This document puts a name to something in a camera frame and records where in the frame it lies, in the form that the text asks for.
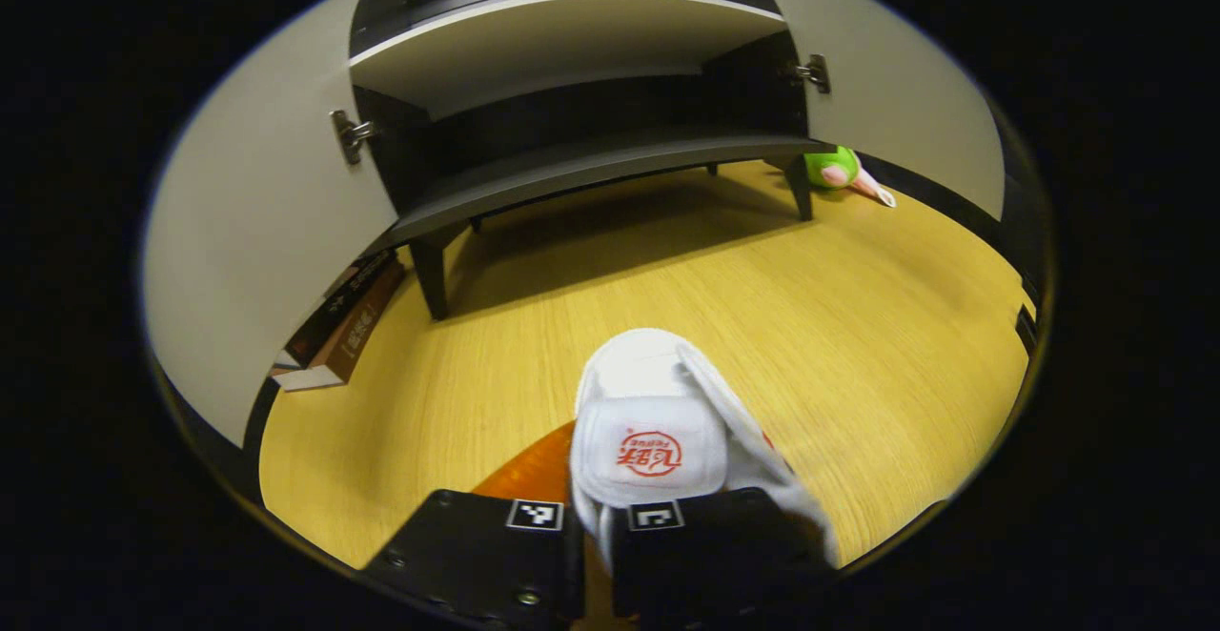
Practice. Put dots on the grey shoe cabinet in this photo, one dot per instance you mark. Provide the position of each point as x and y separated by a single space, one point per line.
553 40

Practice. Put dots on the white shoe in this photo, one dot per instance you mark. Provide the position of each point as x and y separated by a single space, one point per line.
648 402

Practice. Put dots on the green plush toy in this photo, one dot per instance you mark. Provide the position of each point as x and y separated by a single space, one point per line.
827 166

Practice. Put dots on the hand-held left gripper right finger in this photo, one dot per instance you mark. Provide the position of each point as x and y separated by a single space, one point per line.
705 555

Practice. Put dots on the brown book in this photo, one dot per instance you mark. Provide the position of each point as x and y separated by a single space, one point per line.
357 335

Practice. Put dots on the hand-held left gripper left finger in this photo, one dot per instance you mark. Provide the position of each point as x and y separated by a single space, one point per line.
477 555

